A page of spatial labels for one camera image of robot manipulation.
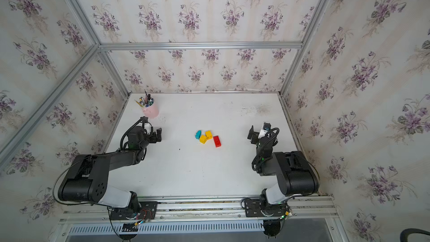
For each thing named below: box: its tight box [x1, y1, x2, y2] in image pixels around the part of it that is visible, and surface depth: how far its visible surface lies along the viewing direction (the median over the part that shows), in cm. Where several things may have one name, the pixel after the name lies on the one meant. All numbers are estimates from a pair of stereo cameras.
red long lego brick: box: [213, 135, 222, 148], surface depth 97 cm
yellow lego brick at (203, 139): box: [199, 135, 208, 145], surface depth 97 cm
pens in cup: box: [134, 90, 154, 108], surface depth 103 cm
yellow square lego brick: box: [204, 130, 214, 141], surface depth 97 cm
